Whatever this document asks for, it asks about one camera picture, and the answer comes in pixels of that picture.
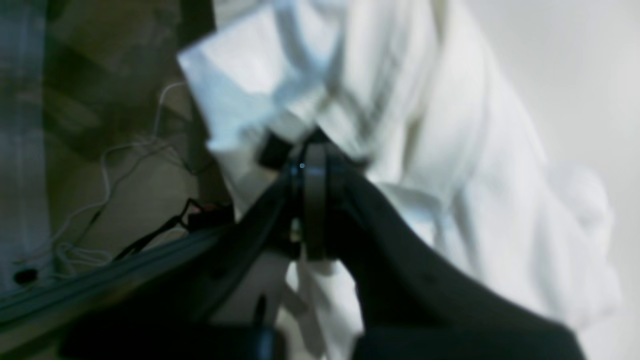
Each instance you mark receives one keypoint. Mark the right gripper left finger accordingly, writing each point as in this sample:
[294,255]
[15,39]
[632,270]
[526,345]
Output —
[222,305]

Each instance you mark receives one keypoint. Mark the white printed t-shirt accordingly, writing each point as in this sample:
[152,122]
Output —
[411,88]

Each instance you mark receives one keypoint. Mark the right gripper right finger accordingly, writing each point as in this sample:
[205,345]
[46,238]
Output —
[414,304]

